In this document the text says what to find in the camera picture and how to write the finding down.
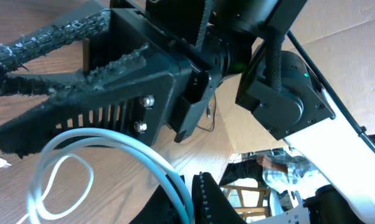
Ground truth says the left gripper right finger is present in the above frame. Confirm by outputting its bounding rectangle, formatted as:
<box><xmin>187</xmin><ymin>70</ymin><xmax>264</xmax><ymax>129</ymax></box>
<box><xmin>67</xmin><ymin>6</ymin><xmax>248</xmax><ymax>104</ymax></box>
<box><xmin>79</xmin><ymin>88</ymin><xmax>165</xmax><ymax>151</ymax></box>
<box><xmin>192</xmin><ymin>172</ymin><xmax>246</xmax><ymax>224</ymax></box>

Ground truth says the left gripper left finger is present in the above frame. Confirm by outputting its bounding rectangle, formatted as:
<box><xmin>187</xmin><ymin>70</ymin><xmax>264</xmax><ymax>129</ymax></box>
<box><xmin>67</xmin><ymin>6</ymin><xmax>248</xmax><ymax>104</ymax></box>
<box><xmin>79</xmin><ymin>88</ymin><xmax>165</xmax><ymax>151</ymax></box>
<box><xmin>130</xmin><ymin>185</ymin><xmax>182</xmax><ymax>224</ymax></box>

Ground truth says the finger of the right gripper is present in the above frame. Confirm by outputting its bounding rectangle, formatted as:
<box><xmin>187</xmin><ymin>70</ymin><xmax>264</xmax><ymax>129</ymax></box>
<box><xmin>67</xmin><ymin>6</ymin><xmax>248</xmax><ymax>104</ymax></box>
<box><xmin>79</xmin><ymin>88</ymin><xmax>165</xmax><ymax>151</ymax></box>
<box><xmin>0</xmin><ymin>9</ymin><xmax>110</xmax><ymax>96</ymax></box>
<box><xmin>0</xmin><ymin>45</ymin><xmax>192</xmax><ymax>157</ymax></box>

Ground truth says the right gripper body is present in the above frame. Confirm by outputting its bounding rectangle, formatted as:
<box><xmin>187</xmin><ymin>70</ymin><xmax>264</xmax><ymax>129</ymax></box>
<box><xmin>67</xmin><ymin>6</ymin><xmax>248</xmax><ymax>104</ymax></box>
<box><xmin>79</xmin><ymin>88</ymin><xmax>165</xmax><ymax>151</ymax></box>
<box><xmin>83</xmin><ymin>7</ymin><xmax>222</xmax><ymax>144</ymax></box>

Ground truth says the black usb cable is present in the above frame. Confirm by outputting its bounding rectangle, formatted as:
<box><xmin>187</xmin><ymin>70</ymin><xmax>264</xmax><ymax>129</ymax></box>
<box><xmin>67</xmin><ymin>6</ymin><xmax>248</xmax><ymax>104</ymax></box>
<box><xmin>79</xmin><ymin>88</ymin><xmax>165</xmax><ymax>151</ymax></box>
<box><xmin>196</xmin><ymin>91</ymin><xmax>218</xmax><ymax>133</ymax></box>

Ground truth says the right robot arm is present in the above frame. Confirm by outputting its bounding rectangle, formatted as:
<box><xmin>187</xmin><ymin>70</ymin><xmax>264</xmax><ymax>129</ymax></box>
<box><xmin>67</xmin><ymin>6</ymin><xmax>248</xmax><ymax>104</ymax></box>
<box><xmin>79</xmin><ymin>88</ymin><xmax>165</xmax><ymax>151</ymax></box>
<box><xmin>0</xmin><ymin>1</ymin><xmax>375</xmax><ymax>223</ymax></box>

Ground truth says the wooden background furniture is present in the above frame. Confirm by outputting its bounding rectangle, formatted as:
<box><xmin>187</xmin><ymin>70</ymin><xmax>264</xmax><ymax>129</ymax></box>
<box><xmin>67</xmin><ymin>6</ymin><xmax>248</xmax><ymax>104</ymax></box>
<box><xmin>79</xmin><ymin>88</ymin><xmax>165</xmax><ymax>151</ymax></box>
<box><xmin>221</xmin><ymin>185</ymin><xmax>270</xmax><ymax>220</ymax></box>

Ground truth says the person in plaid shirt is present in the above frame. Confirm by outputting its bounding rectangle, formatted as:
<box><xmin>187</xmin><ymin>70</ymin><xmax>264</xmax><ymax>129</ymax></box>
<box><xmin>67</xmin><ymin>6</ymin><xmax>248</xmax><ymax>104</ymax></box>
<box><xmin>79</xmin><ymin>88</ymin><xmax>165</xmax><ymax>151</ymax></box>
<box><xmin>219</xmin><ymin>154</ymin><xmax>330</xmax><ymax>199</ymax></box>

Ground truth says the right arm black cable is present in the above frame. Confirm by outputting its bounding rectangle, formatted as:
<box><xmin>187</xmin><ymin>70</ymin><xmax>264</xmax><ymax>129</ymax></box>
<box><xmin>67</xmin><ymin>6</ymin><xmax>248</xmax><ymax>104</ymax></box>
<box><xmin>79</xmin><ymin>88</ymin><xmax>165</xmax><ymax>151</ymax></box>
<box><xmin>285</xmin><ymin>29</ymin><xmax>375</xmax><ymax>167</ymax></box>

